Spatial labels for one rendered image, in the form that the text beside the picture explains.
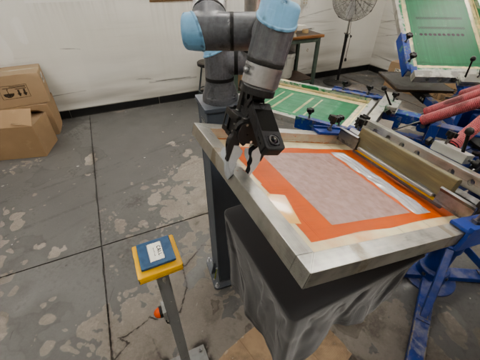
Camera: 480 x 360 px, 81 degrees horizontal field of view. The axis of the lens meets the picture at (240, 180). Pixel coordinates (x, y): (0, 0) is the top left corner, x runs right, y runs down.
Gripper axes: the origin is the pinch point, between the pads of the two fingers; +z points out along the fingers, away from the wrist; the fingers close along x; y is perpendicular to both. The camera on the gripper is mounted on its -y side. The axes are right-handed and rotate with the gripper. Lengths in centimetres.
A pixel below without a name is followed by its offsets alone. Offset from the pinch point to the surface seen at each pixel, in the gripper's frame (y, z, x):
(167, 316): 10, 65, 7
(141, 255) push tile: 12.3, 34.9, 17.3
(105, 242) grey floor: 123, 136, 19
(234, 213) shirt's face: 18.9, 28.0, -15.0
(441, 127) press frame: 25, -9, -124
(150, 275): 5.8, 36.5, 15.9
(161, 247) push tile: 12.8, 33.4, 11.7
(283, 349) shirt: -21, 48, -18
